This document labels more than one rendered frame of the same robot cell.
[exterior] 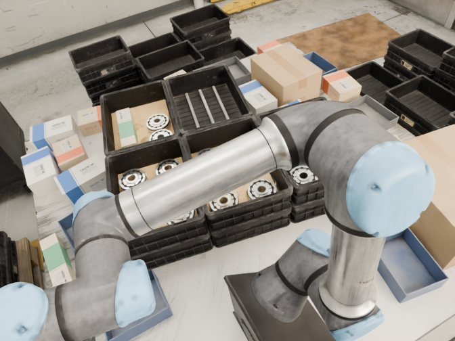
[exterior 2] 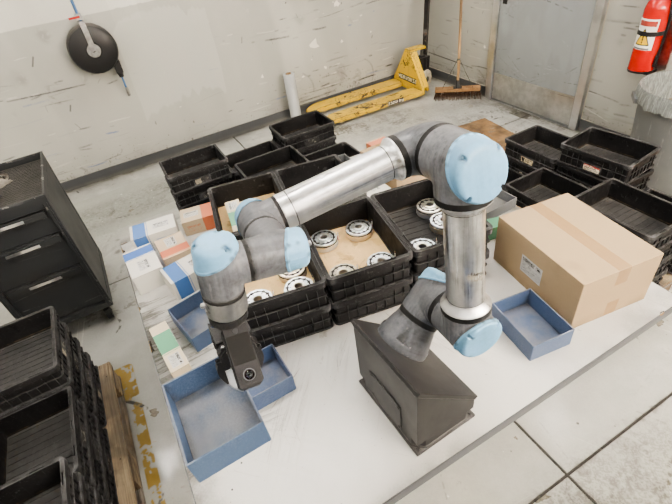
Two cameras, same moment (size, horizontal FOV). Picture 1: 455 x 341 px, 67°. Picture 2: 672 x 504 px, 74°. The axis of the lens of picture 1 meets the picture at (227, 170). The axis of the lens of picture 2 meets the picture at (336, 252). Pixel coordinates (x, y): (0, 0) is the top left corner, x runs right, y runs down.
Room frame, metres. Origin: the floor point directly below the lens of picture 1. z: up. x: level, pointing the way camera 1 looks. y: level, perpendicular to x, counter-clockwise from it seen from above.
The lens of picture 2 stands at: (-0.44, 0.11, 1.89)
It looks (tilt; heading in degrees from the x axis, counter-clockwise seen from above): 39 degrees down; 356
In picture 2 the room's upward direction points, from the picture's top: 9 degrees counter-clockwise
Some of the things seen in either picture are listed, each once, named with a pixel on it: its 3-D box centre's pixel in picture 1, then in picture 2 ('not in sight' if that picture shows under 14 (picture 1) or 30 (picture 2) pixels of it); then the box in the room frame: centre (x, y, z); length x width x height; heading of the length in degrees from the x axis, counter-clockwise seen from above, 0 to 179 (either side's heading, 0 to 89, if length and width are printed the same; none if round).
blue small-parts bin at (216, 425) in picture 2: not in sight; (215, 411); (0.10, 0.37, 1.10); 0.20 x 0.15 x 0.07; 21
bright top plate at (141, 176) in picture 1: (132, 178); not in sight; (0.86, 0.36, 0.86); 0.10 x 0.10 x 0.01
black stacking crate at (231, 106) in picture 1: (207, 106); (319, 194); (1.21, 0.04, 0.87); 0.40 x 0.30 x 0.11; 10
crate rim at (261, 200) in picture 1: (233, 162); (350, 236); (0.82, -0.02, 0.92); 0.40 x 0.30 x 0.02; 10
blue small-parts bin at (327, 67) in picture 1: (313, 70); not in sight; (1.55, -0.54, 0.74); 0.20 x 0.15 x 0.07; 22
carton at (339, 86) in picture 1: (340, 87); not in sight; (1.36, -0.62, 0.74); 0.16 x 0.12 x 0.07; 14
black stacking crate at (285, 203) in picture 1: (234, 171); (352, 247); (0.82, -0.02, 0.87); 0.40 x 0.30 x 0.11; 10
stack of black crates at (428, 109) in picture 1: (420, 122); (547, 215); (1.44, -1.21, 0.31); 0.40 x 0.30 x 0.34; 20
